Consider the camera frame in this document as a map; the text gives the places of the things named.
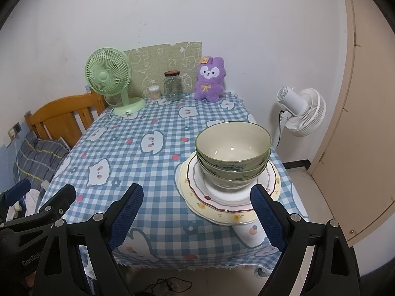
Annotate black cable on floor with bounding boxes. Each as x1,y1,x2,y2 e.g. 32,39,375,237
135,277,192,296

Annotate white crumpled clothing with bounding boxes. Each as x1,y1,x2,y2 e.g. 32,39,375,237
7,188,42,220

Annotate blue-flower bowl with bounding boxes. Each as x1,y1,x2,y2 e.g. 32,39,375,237
196,153,268,180
195,122,272,164
199,163,266,189

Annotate glass jar with lid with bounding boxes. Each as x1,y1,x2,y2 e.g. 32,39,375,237
163,70,183,102

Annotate toothpick container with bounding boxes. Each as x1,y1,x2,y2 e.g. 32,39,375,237
149,85,161,101

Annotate beige door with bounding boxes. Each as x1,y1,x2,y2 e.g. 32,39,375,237
309,0,394,245

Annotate green patterned wall mat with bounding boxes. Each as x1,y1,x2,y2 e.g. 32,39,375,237
125,41,202,98

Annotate wall power socket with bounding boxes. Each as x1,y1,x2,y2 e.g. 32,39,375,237
7,122,21,140

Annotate purple plush bunny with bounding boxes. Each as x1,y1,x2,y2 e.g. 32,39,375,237
194,56,226,102

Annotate white fan power cable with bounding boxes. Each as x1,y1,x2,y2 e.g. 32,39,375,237
103,93,131,120

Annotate white standing fan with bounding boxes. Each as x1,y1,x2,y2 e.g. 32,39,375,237
272,86,327,148

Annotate round yellow-flower deep plate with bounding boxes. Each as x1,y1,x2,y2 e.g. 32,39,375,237
178,150,283,223

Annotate grey plaid pillow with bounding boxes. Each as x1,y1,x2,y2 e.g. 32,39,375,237
13,132,69,190

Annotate large scalloped yellow-flower plate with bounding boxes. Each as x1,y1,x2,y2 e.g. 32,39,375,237
174,160,283,226

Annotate green desk fan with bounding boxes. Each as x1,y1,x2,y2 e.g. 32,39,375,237
84,47,146,116

